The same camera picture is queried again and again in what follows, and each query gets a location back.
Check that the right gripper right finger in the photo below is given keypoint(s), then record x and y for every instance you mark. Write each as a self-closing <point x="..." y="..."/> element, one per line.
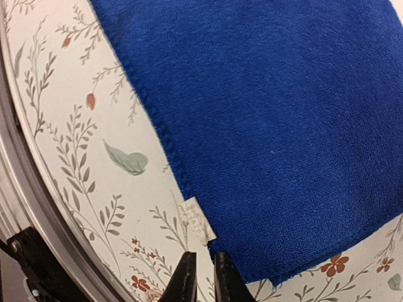
<point x="229" y="286"/>

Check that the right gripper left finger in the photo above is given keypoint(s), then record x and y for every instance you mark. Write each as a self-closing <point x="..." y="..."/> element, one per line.
<point x="182" y="286"/>

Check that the blue towel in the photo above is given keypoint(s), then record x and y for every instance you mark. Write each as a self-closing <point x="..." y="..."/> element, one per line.
<point x="283" y="119"/>

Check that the floral table mat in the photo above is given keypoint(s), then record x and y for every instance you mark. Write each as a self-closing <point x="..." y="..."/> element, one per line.
<point x="105" y="167"/>

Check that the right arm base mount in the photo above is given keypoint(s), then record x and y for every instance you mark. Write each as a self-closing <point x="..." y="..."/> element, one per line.
<point x="46" y="279"/>

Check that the front aluminium rail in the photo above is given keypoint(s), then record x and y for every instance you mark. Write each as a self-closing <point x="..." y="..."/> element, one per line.
<point x="26" y="201"/>

